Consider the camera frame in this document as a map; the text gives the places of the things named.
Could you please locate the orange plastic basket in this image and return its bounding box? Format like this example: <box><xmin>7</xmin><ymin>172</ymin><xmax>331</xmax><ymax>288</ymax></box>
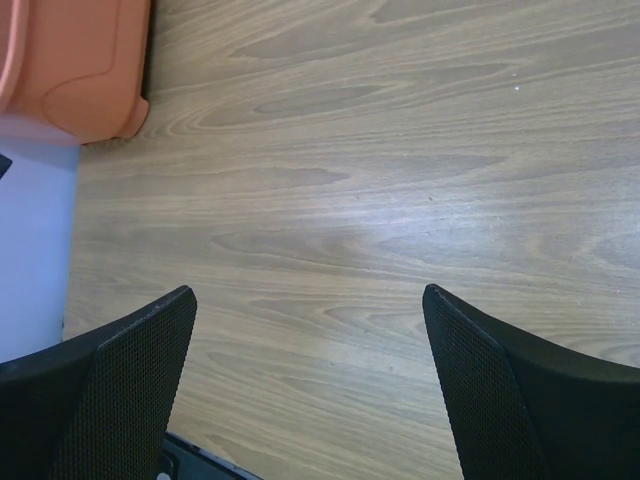
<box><xmin>1</xmin><ymin>0</ymin><xmax>151</xmax><ymax>145</ymax></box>

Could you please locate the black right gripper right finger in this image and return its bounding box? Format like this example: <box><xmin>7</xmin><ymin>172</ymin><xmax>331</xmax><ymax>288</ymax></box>
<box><xmin>422</xmin><ymin>284</ymin><xmax>639</xmax><ymax>479</ymax></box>

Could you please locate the black mounting base plate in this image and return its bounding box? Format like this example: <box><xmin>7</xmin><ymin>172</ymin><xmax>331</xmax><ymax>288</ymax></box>
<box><xmin>155</xmin><ymin>432</ymin><xmax>261</xmax><ymax>480</ymax></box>

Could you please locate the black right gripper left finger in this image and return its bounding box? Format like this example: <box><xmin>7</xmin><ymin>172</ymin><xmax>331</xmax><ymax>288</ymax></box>
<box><xmin>1</xmin><ymin>286</ymin><xmax>197</xmax><ymax>479</ymax></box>

